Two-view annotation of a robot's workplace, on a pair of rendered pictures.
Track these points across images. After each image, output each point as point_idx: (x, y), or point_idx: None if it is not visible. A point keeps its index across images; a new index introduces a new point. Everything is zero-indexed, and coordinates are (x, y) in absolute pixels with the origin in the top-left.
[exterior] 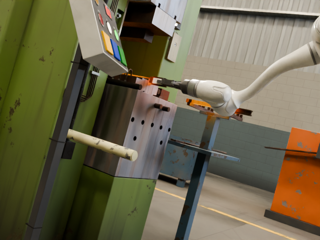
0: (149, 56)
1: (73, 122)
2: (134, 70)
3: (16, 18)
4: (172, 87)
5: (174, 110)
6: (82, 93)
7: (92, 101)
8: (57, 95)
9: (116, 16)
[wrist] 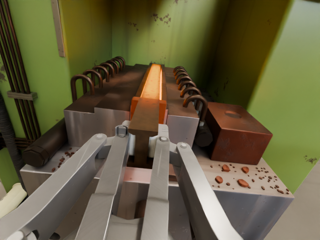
0: (259, 7)
1: (19, 179)
2: (231, 51)
3: None
4: (178, 183)
5: (273, 211)
6: (22, 133)
7: None
8: None
9: None
